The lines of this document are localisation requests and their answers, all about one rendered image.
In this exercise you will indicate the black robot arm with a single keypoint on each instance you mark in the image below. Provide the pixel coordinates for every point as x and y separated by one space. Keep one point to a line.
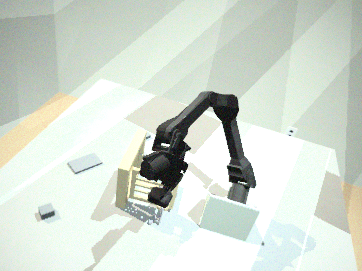
173 132

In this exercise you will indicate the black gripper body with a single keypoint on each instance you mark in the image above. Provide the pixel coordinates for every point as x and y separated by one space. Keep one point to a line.
161 196

